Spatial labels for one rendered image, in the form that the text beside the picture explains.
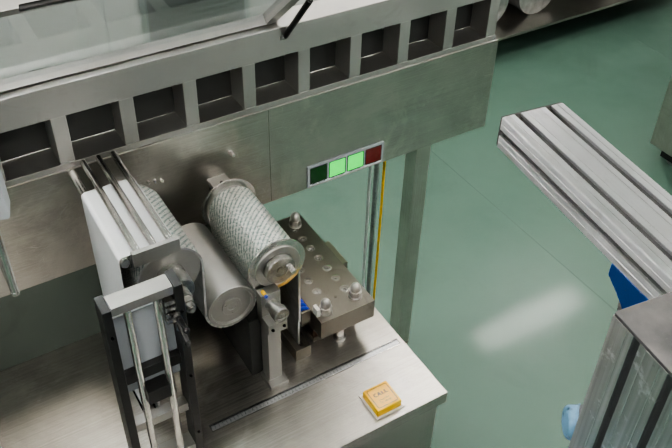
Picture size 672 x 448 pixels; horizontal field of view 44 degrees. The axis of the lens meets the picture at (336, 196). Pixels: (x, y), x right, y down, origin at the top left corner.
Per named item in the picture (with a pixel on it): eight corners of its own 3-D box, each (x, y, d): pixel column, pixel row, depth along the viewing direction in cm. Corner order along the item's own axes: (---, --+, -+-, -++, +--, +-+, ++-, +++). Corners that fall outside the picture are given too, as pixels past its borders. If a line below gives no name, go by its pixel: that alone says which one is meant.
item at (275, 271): (261, 275, 187) (285, 252, 187) (257, 269, 188) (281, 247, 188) (277, 288, 193) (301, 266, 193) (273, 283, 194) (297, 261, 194)
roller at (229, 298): (210, 334, 192) (206, 298, 185) (168, 267, 209) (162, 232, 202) (256, 315, 197) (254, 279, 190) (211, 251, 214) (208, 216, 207)
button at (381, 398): (377, 417, 201) (378, 411, 200) (362, 397, 206) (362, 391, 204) (401, 405, 204) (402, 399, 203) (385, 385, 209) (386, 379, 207)
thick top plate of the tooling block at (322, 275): (321, 339, 211) (321, 323, 207) (250, 246, 237) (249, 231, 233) (373, 316, 217) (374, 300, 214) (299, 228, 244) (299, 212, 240)
